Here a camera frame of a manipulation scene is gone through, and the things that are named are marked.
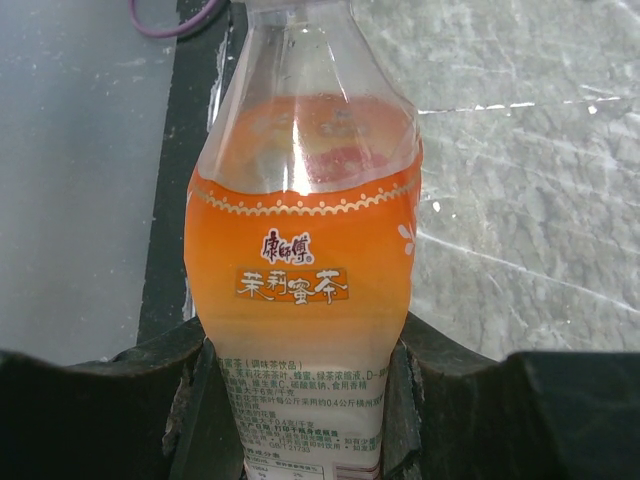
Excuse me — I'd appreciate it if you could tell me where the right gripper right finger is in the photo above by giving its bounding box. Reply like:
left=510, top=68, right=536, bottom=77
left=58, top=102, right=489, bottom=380
left=382, top=315, right=639, bottom=479

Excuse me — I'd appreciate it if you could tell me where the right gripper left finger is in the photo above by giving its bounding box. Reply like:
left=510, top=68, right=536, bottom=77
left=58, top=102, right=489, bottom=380
left=1, top=319, right=243, bottom=479

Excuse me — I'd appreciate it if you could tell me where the orange drink bottle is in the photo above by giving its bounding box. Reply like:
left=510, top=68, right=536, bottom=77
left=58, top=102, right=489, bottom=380
left=184, top=1, right=423, bottom=479

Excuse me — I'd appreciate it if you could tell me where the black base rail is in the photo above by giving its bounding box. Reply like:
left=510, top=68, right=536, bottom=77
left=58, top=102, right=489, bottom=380
left=137, top=1, right=233, bottom=344

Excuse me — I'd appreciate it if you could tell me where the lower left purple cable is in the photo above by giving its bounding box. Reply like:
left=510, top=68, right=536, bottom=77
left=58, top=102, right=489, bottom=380
left=127, top=0, right=226, bottom=39

